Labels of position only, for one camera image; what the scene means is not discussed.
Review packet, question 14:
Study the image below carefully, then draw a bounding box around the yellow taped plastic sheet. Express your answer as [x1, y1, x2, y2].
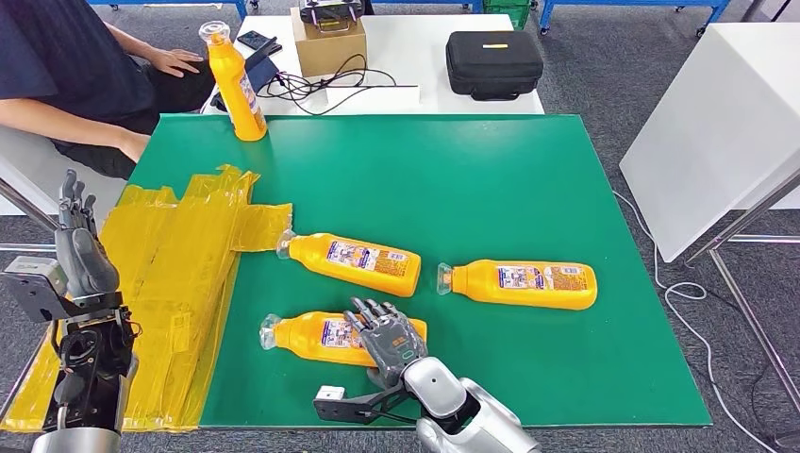
[0, 164, 293, 434]

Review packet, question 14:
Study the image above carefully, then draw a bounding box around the black smartphone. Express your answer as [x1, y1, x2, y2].
[236, 29, 273, 51]

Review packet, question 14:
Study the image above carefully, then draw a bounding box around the blue metal rack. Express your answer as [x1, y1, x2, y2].
[537, 0, 732, 38]

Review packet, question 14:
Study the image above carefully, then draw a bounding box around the metal bench leg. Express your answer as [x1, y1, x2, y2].
[0, 177, 58, 234]

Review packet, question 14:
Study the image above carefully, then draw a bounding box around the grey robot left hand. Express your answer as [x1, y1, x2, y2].
[55, 168, 121, 300]

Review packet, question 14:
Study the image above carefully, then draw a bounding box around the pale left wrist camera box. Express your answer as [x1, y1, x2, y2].
[0, 256, 70, 325]

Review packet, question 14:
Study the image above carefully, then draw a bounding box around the brown cardboard box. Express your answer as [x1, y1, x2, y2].
[290, 7, 368, 77]

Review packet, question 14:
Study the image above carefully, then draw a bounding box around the white floor cable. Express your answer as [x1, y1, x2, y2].
[612, 190, 776, 453]

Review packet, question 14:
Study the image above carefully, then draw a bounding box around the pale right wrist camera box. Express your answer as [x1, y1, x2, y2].
[312, 384, 414, 427]

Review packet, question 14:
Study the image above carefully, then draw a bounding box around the black zip carrying case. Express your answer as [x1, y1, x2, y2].
[445, 30, 545, 101]

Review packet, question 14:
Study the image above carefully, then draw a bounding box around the person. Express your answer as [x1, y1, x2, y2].
[0, 0, 217, 180]

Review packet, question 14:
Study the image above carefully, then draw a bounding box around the white table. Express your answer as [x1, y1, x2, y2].
[201, 13, 546, 116]

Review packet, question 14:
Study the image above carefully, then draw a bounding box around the metal table frame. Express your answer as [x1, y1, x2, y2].
[684, 176, 800, 412]

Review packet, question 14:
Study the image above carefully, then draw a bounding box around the person's left hand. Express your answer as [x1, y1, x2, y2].
[147, 47, 206, 79]

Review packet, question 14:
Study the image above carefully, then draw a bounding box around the green plastic crate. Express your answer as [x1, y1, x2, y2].
[482, 0, 534, 30]

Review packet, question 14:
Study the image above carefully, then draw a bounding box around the black cable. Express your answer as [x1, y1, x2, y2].
[256, 53, 420, 116]

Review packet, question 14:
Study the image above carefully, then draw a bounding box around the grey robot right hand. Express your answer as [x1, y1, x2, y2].
[342, 296, 429, 389]

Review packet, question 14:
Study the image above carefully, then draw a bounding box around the large white tabletop panel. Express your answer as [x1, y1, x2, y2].
[618, 22, 800, 264]

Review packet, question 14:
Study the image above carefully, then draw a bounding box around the orange detergent bottle clear cap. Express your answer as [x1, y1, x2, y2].
[436, 259, 599, 312]
[198, 20, 269, 143]
[275, 229, 423, 298]
[258, 310, 428, 368]

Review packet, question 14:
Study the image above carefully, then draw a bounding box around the dark blue tablet folder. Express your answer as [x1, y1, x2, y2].
[208, 36, 281, 114]

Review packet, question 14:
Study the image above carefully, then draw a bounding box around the green table board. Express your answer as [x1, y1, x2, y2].
[125, 113, 712, 428]

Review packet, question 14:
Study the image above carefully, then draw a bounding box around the black silver device with handle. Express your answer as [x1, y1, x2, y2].
[297, 0, 365, 32]

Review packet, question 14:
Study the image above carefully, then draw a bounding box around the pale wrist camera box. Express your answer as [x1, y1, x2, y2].
[0, 256, 70, 325]
[312, 384, 414, 427]

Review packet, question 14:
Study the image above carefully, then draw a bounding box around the white bench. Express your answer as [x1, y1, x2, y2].
[0, 125, 129, 220]

